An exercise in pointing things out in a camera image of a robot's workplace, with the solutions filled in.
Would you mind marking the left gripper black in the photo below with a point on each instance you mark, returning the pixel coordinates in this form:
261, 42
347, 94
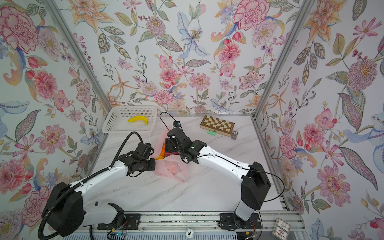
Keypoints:
151, 164

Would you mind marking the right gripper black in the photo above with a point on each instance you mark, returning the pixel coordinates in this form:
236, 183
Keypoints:
169, 145

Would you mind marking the pink plastic bag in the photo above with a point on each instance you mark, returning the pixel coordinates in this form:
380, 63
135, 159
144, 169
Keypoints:
172, 166

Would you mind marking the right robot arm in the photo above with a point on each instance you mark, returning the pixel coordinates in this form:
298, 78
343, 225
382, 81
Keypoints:
252, 179

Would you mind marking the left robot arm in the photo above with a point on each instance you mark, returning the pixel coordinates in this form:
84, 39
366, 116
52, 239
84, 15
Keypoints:
65, 210

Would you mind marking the orange fruit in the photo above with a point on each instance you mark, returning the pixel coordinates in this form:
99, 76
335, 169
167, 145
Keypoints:
162, 154

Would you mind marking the green toy brick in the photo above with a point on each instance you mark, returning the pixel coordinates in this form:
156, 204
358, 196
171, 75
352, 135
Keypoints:
211, 132

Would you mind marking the yellow banana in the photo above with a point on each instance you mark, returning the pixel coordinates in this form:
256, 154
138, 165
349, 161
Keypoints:
139, 118

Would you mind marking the wooden chessboard box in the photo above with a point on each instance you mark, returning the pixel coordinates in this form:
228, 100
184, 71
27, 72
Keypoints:
217, 125

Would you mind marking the white plastic basket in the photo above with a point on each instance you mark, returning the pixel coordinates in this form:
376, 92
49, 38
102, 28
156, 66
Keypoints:
123, 120

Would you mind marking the small card box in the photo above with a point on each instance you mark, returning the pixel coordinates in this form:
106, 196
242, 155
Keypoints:
281, 229

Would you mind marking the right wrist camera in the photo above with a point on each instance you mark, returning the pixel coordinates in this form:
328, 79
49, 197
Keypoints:
177, 124

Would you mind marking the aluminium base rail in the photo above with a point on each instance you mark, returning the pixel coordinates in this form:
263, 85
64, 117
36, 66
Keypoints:
209, 221

